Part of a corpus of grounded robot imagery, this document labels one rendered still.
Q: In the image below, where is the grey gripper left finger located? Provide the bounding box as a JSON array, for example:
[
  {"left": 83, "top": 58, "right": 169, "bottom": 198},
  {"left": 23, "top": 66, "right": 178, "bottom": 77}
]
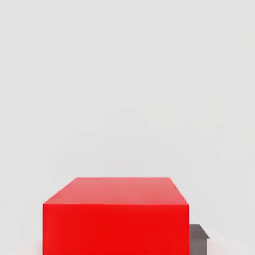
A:
[{"left": 18, "top": 237, "right": 43, "bottom": 255}]

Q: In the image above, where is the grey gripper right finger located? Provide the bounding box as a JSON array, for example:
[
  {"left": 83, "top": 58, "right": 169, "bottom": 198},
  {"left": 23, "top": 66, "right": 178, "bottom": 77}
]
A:
[{"left": 189, "top": 224, "right": 245, "bottom": 255}]

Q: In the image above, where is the small red cube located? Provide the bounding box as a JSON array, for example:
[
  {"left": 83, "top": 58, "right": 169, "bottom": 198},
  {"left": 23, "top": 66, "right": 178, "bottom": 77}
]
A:
[{"left": 42, "top": 177, "right": 190, "bottom": 255}]

